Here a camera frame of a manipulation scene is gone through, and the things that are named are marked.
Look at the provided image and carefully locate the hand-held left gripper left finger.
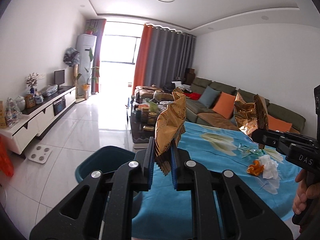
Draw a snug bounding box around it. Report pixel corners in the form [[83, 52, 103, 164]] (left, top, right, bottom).
[[29, 137, 157, 240]]

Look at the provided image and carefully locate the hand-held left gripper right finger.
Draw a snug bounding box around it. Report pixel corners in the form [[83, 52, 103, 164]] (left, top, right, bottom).
[[171, 146, 293, 240]]

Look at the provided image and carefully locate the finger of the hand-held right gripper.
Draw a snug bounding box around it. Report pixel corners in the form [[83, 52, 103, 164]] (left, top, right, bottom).
[[251, 129, 284, 150], [269, 129, 315, 144]]

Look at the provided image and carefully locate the gold snack wrapper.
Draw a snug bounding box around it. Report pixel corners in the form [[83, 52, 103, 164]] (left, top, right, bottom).
[[234, 91, 269, 137], [154, 87, 187, 178]]

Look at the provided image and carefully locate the white tissue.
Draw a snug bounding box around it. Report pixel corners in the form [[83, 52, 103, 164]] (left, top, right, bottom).
[[257, 154, 280, 180]]

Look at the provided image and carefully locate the orange peel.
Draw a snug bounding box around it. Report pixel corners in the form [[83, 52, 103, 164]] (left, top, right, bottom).
[[246, 159, 265, 177]]

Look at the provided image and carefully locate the teal plastic bin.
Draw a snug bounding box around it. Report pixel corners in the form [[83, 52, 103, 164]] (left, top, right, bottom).
[[75, 145, 143, 220]]

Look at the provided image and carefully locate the person's right hand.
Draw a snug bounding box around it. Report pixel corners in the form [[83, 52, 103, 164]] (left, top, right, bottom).
[[292, 169, 313, 215]]

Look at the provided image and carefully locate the orange cushion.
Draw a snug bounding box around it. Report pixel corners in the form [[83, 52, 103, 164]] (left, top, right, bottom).
[[266, 114, 293, 132], [212, 92, 237, 119]]

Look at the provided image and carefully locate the clear plastic wrapper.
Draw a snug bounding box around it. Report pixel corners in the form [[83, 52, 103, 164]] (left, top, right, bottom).
[[237, 144, 265, 159]]

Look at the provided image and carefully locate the dark glass coffee table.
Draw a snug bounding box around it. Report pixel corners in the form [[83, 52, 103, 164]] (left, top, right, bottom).
[[127, 97, 175, 150]]

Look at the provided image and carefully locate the blue floral blanket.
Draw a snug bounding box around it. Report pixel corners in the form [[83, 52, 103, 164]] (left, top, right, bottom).
[[131, 121, 304, 240]]

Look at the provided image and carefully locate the green brown sofa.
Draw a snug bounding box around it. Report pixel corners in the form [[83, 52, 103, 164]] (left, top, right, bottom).
[[136, 77, 307, 134]]

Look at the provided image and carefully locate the pile of clothes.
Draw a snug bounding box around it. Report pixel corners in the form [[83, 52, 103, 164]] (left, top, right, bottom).
[[162, 81, 200, 100]]

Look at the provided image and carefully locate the dark wooden speaker box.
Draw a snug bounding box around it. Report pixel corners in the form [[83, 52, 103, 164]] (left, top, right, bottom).
[[185, 68, 197, 83]]

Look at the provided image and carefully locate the tall leafy potted plant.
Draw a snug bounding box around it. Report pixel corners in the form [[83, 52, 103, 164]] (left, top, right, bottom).
[[77, 49, 100, 98]]

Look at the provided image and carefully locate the white bathroom scale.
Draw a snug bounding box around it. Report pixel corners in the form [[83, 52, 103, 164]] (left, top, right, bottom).
[[28, 146, 53, 164]]

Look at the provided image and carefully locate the orange and grey curtain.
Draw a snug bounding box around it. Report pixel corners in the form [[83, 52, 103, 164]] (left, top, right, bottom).
[[132, 23, 197, 94]]

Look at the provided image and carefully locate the white tv cabinet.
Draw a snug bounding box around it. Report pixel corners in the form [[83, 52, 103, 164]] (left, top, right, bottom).
[[0, 85, 77, 155]]

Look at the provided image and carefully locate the window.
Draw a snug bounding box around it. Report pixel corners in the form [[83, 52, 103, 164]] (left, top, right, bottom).
[[100, 36, 142, 64]]

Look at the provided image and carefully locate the clear plastic bag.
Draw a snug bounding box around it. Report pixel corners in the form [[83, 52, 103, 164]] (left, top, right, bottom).
[[42, 85, 59, 97]]

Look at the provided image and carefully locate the purple grey curtain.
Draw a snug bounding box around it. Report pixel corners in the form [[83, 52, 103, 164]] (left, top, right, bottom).
[[86, 19, 107, 94]]

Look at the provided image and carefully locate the black monitor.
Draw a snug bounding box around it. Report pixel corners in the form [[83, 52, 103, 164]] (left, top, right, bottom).
[[54, 70, 65, 89]]

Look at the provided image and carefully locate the white standing air conditioner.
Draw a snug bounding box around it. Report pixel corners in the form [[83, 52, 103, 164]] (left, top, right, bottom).
[[76, 34, 97, 97]]

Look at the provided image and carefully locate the framed picture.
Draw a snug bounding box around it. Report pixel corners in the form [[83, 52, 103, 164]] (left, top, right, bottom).
[[24, 94, 37, 109]]

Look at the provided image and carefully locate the covered standing fan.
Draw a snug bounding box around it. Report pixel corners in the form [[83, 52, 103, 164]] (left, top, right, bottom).
[[62, 47, 80, 98]]

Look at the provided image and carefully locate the orange plastic bag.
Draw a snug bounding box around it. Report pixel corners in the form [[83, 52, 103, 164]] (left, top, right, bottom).
[[0, 135, 13, 178]]

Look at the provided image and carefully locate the white lidded jar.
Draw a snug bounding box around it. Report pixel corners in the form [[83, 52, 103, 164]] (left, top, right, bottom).
[[15, 95, 26, 110]]

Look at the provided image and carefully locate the vase with flowers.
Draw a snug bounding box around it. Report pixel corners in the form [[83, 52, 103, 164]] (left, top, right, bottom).
[[26, 72, 39, 95]]

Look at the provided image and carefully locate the clear bag of bottles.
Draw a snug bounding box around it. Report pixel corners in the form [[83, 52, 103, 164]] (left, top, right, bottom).
[[5, 97, 22, 128]]

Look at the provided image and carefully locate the yellow patterned box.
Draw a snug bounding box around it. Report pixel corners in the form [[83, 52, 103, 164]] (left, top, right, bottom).
[[0, 101, 7, 129]]

